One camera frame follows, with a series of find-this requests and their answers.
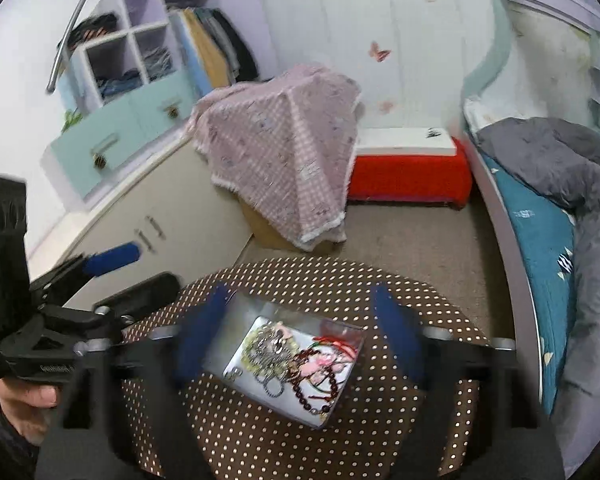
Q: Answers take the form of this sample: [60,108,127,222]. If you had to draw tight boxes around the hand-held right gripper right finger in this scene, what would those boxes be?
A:
[372,284,566,480]

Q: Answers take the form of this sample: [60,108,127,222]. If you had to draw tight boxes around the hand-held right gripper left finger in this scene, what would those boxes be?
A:
[35,282,234,480]

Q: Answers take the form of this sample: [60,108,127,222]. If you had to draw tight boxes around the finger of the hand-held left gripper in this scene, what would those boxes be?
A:
[94,271,181,324]
[30,241,142,307]

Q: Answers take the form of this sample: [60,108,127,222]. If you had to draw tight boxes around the grey metal tin box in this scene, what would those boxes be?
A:
[200,290,368,428]

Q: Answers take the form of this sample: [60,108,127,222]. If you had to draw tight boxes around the colourful string bracelet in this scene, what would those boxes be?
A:
[312,335,363,361]

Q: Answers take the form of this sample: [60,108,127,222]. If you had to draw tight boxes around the silver chain necklace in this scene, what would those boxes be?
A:
[225,322,298,401]

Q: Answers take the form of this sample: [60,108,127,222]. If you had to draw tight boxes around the red bead bracelet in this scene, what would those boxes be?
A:
[287,347,343,416]

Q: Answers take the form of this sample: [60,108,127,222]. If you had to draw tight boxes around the person's left hand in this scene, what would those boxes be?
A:
[0,381,62,445]

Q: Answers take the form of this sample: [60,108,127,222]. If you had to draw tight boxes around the beige cabinet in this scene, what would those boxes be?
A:
[27,130,253,306]

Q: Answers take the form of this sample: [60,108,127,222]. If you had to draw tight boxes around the brown cardboard box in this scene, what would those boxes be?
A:
[237,195,301,252]

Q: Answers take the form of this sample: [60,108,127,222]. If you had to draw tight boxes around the white shelf unit teal drawers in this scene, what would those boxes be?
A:
[40,0,218,211]

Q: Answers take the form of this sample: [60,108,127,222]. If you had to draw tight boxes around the red storage box white lid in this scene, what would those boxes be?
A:
[347,127,473,209]

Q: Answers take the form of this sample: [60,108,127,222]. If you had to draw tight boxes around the teal bed sheet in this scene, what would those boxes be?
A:
[480,152,578,416]

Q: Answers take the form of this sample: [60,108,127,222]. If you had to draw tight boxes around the folded blue jeans stack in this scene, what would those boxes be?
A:
[97,71,143,98]

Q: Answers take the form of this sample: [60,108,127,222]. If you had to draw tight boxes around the pink checked cloth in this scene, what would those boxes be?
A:
[187,64,363,253]

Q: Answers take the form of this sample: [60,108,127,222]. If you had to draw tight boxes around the folded striped clothes stack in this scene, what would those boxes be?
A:
[142,47,173,81]

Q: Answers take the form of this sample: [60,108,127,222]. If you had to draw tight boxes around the light blue hanging garment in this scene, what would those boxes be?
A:
[172,10,206,101]

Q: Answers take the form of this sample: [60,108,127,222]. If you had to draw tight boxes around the yellow hanging garment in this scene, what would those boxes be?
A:
[187,7,231,91]

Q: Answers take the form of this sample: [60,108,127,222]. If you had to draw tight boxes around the folded dark clothes stack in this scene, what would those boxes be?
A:
[67,14,118,51]

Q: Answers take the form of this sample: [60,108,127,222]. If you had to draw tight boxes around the grey duvet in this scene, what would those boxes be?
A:
[475,117,600,456]

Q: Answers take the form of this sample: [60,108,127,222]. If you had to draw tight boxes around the black hanging garment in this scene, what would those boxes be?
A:
[215,7,258,83]

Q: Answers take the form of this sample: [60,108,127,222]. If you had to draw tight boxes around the pale green bead bracelet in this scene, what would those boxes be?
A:
[245,332,301,381]

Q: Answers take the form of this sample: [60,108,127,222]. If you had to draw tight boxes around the white bed frame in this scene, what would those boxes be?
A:
[460,0,600,411]

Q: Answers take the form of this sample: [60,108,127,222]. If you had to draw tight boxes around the curved metal rail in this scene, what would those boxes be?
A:
[46,0,108,93]

